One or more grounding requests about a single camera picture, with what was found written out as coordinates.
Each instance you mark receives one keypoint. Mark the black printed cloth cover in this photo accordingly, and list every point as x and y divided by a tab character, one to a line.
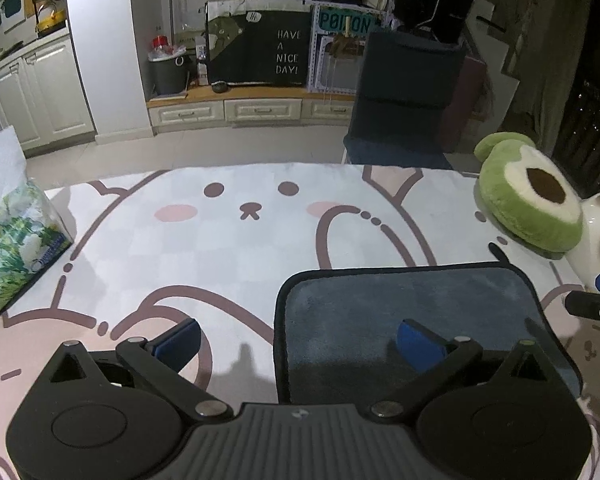
260	50

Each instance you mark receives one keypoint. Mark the maroon panel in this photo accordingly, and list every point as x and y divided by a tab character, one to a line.
470	105

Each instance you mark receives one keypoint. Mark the dark drink bottle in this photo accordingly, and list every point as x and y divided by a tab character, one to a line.
201	62

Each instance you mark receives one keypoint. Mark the red-capped clear jar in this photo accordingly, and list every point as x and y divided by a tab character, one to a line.
161	46

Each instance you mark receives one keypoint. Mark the bunny printed blanket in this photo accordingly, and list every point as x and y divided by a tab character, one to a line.
190	250

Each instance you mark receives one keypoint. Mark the beige curtain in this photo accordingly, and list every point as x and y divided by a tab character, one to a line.
545	60

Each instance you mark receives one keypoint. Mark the white kitchen cabinet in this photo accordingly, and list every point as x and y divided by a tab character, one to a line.
40	95

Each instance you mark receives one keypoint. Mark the dark trash bin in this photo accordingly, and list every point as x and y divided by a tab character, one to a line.
169	76

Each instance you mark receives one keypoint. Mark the black bowl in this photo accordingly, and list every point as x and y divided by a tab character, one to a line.
220	86

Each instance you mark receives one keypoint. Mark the white cat figurine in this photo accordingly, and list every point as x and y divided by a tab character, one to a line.
592	240

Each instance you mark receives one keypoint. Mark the teal framed sign board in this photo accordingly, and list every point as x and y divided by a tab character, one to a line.
342	40

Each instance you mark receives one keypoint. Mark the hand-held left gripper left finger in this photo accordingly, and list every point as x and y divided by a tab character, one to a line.
179	341

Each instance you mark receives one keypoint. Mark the dark blue chair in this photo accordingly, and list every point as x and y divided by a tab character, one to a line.
405	90

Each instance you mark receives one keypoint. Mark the blue-grey towel with black edge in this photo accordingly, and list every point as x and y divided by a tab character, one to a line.
405	295

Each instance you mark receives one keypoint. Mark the green avocado plush toy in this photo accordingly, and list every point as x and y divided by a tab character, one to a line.
530	200

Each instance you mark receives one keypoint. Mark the floral tissue pack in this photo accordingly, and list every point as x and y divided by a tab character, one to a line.
15	240

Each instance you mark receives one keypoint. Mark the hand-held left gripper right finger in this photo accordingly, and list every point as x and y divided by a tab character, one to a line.
417	344

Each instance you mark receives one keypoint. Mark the low white drawer cabinet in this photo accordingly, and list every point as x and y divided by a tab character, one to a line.
250	109

